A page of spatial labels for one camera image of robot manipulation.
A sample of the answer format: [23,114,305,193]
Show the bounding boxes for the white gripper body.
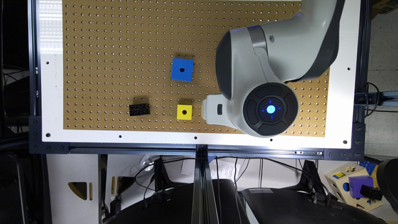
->
[201,94,238,129]

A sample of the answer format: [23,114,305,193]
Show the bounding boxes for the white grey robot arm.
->
[202,1,345,138]

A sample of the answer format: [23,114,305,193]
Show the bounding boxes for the black studded block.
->
[129,103,150,116]

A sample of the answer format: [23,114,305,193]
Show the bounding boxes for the purple block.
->
[349,175,374,198]

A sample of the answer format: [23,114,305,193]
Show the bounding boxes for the small black block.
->
[360,185,383,200]

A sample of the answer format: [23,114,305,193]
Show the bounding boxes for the yellow cube with hole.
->
[177,105,193,120]

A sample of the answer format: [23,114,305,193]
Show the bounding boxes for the blue cube with hole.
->
[171,58,193,82]

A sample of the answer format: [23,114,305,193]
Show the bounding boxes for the white paper manual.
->
[209,160,240,180]

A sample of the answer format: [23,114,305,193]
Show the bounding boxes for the brown pegboard panel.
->
[62,1,328,135]

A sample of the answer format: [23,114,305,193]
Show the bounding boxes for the black office chair left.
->
[107,179,249,224]

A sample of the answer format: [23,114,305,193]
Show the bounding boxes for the black office chair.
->
[242,189,385,224]
[107,179,249,224]

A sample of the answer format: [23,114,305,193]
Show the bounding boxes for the white table board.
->
[32,1,365,153]

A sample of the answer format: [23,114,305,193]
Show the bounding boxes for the black office chair right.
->
[242,189,385,224]

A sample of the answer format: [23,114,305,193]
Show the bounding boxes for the wooden shape sorter box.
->
[324,162,383,212]

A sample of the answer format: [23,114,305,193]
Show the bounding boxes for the dark aluminium table frame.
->
[27,0,398,224]

